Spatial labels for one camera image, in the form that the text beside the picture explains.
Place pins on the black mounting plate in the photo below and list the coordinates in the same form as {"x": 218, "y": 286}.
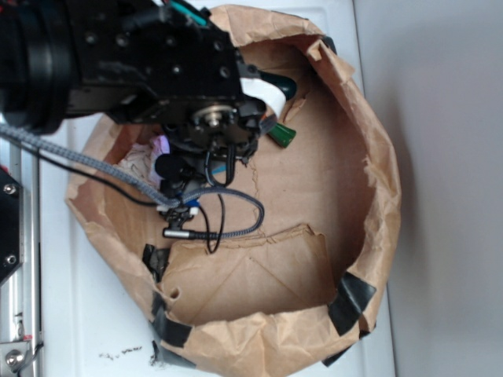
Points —
{"x": 9, "y": 226}

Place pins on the brown paper bag tray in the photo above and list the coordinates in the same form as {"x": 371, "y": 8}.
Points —
{"x": 305, "y": 286}

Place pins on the blue dimpled ball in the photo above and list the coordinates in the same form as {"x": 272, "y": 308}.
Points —
{"x": 219, "y": 169}

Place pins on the aluminium frame rail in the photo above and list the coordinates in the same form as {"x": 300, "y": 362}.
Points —
{"x": 21, "y": 318}

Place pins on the white paper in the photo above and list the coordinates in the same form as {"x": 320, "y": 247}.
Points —
{"x": 140, "y": 161}

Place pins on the white plastic tray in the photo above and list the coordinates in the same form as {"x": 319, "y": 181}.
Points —
{"x": 91, "y": 326}

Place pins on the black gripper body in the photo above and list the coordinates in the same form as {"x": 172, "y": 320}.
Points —
{"x": 140, "y": 62}

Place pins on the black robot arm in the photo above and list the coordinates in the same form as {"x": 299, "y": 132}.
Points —
{"x": 38, "y": 67}

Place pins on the orange toy carrot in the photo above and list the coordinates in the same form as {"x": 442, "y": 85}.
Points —
{"x": 278, "y": 132}

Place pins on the dark green toy cucumber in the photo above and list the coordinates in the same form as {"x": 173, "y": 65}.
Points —
{"x": 285, "y": 84}

